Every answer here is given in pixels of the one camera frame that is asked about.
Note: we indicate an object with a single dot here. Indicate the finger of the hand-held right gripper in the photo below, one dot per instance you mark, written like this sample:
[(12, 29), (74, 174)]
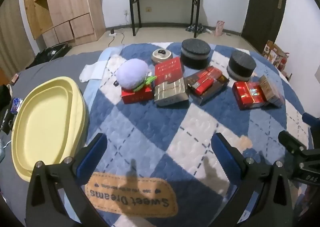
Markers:
[(291, 142), (311, 120)]

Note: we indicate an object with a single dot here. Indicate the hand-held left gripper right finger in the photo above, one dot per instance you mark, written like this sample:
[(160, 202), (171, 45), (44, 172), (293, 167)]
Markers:
[(222, 152)]

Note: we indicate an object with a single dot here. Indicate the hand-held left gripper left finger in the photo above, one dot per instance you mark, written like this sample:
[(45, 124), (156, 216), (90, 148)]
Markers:
[(92, 154)]

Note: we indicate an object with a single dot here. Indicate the brown gold cigarette pack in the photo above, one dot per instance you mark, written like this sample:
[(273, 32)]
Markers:
[(271, 92)]

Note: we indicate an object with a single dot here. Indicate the pale yellow plastic basin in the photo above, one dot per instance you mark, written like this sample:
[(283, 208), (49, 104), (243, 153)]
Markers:
[(45, 122)]

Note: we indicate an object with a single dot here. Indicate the dark brown cigarette carton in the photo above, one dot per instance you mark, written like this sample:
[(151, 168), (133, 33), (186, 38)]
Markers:
[(207, 84)]

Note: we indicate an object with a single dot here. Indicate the small red box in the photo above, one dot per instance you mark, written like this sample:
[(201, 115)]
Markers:
[(137, 97)]

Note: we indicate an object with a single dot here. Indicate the silver grey box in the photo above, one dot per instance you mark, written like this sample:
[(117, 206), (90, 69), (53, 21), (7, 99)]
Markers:
[(170, 93)]

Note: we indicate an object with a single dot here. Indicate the purple plush toy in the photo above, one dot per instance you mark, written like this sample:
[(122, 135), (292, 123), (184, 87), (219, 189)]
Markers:
[(132, 73)]

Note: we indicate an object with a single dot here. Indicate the black foam cylinder wide lid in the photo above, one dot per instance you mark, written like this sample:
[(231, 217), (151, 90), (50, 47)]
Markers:
[(195, 52)]

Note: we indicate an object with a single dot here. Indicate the round beige box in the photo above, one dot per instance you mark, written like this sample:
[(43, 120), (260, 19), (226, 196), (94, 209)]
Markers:
[(162, 56)]

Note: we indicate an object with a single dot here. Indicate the blue checked fleece blanket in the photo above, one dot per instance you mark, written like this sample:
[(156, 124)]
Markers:
[(150, 127)]

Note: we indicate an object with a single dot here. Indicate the printed cardboard boxes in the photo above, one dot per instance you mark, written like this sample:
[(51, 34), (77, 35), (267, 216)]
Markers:
[(275, 54)]

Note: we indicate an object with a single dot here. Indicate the blue white packet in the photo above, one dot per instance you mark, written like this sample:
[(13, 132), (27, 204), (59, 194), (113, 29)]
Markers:
[(17, 105)]

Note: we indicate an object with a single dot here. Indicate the grey bed sheet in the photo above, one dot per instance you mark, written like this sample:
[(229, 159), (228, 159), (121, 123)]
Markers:
[(62, 67)]

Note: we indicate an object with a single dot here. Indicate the small white cloth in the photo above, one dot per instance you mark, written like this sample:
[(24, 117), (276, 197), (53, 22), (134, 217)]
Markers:
[(116, 62)]

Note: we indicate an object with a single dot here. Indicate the black jacket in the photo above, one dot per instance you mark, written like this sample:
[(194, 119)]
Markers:
[(5, 107)]

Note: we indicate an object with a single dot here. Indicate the black suitcase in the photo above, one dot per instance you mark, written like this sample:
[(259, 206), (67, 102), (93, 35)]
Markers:
[(51, 53)]

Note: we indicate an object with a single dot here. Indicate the power strip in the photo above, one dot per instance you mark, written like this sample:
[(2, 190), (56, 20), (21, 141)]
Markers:
[(113, 33)]

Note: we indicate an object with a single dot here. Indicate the pink paper bag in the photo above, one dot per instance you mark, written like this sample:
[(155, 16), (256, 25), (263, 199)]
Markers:
[(219, 28)]

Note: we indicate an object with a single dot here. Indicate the dark brown door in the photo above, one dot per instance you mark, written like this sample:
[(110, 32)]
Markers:
[(265, 4)]

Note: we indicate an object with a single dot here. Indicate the dark shoes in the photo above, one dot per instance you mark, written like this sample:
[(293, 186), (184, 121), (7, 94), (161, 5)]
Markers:
[(196, 28)]

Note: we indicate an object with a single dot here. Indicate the beige curtain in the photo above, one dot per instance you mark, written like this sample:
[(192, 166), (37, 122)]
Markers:
[(12, 32)]

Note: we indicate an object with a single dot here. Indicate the black folding table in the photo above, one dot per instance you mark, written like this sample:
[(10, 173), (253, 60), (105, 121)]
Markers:
[(135, 4)]

